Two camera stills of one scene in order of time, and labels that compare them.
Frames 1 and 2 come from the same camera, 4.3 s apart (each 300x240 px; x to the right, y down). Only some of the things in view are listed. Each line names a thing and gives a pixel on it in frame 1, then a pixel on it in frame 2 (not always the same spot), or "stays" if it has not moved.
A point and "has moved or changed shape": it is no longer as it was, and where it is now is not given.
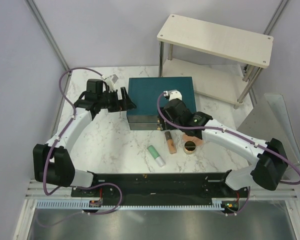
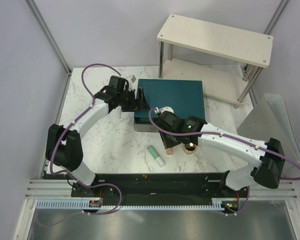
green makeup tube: [158, 159] stays
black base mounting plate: [160, 187] stays
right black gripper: [164, 114] -> [167, 143]
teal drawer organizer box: [144, 93] has moved or changed shape
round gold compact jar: [189, 147] stays
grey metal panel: [269, 119] stays
